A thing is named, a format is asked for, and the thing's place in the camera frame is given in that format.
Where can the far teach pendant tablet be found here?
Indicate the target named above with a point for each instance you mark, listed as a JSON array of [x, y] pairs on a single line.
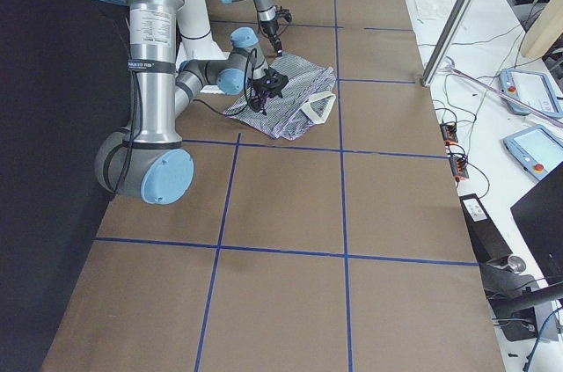
[[531, 88]]

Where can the aluminium frame post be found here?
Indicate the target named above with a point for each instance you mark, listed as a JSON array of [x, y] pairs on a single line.
[[445, 40]]

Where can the clear plastic sheet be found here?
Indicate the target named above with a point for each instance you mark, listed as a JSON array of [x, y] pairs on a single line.
[[434, 9]]

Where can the near teach pendant tablet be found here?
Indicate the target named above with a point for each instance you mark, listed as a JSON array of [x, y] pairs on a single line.
[[536, 149]]

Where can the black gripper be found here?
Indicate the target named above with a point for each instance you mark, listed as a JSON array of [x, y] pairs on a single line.
[[257, 99], [270, 29]]

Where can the black monitor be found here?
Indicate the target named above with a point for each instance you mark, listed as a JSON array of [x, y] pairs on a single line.
[[538, 216]]

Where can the black power adapter box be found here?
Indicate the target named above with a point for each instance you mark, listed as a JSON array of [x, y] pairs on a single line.
[[487, 241]]

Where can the navy white striped polo shirt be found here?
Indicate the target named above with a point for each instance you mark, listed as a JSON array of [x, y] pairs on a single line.
[[307, 100]]

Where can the teach pendant tablet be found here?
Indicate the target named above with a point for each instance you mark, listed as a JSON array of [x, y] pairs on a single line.
[[531, 88], [536, 149]]

